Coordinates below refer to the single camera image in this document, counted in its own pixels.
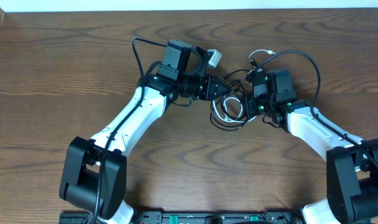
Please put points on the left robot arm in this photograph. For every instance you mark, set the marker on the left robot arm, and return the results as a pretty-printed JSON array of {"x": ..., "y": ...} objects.
[{"x": 95, "y": 169}]

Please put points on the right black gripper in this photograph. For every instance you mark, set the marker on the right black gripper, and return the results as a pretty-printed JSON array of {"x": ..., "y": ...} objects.
[{"x": 252, "y": 112}]

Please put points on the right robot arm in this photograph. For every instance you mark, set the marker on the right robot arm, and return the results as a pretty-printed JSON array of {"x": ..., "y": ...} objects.
[{"x": 351, "y": 161}]

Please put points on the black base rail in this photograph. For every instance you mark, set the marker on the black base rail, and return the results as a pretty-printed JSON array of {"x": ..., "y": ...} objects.
[{"x": 274, "y": 216}]

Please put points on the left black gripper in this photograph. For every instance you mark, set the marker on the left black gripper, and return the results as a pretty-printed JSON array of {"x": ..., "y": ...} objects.
[{"x": 206, "y": 88}]

